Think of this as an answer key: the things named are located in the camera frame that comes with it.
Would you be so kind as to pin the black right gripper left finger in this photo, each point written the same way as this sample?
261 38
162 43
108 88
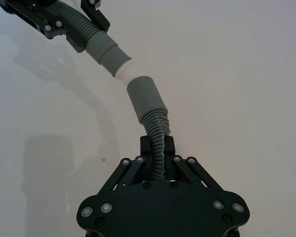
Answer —
146 148

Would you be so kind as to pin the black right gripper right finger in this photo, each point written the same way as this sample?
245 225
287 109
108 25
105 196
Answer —
169 145

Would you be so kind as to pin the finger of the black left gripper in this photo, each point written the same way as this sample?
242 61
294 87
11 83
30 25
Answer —
98 17
37 19

